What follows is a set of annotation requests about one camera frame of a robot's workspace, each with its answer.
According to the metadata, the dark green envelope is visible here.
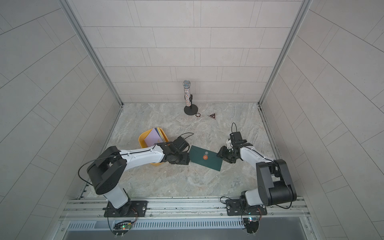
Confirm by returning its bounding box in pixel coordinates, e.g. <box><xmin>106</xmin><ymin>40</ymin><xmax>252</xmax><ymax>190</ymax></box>
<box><xmin>189</xmin><ymin>146</ymin><xmax>223</xmax><ymax>172</ymax></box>

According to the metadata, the purple envelope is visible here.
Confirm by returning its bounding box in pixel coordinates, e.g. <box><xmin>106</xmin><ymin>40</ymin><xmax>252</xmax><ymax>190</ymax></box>
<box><xmin>144</xmin><ymin>128</ymin><xmax>163</xmax><ymax>147</ymax></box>

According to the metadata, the yellow storage tray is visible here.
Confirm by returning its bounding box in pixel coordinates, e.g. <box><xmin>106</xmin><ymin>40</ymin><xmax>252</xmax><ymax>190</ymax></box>
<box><xmin>139</xmin><ymin>127</ymin><xmax>169</xmax><ymax>148</ymax></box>

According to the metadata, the yellow envelope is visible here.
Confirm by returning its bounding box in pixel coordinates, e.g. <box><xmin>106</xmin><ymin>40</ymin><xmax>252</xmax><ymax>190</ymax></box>
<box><xmin>156</xmin><ymin>128</ymin><xmax>169</xmax><ymax>143</ymax></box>

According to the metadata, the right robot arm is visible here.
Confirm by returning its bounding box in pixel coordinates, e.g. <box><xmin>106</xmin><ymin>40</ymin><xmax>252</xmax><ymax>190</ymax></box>
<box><xmin>217</xmin><ymin>132</ymin><xmax>297</xmax><ymax>208</ymax></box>

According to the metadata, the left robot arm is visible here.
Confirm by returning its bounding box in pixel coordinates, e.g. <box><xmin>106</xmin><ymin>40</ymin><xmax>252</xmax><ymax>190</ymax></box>
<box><xmin>87</xmin><ymin>136</ymin><xmax>190</xmax><ymax>210</ymax></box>

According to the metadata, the right circuit board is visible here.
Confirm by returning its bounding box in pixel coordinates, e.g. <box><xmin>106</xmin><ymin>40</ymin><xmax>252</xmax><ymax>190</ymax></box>
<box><xmin>243</xmin><ymin>218</ymin><xmax>260</xmax><ymax>234</ymax></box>

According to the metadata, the circuit board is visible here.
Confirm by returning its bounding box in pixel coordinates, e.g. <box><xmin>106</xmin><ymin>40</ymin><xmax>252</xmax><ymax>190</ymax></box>
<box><xmin>243</xmin><ymin>218</ymin><xmax>260</xmax><ymax>234</ymax></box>
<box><xmin>113</xmin><ymin>221</ymin><xmax>133</xmax><ymax>236</ymax></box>

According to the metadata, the left circuit board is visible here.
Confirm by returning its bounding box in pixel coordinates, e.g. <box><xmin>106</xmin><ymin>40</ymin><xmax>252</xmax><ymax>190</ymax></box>
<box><xmin>113</xmin><ymin>221</ymin><xmax>133</xmax><ymax>236</ymax></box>

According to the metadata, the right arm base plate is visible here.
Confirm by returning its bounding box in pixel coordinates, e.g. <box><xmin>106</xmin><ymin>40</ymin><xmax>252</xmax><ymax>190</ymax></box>
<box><xmin>224</xmin><ymin>199</ymin><xmax>268</xmax><ymax>216</ymax></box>

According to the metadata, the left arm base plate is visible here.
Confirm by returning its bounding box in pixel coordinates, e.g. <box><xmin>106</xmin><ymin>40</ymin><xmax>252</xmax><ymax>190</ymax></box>
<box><xmin>103</xmin><ymin>201</ymin><xmax>148</xmax><ymax>218</ymax></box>

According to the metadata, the aluminium mounting rail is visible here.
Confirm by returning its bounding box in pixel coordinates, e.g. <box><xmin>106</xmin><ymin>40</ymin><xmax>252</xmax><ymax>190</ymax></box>
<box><xmin>59</xmin><ymin>197</ymin><xmax>310</xmax><ymax>221</ymax></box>

